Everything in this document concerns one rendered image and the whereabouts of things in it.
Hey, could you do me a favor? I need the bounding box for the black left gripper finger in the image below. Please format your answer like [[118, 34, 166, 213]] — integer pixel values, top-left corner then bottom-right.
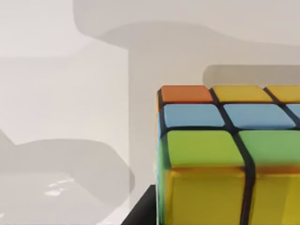
[[122, 184, 158, 225]]

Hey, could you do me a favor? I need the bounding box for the multicoloured puzzle cube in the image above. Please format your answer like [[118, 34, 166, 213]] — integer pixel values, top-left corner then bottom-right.
[[155, 84, 300, 225]]

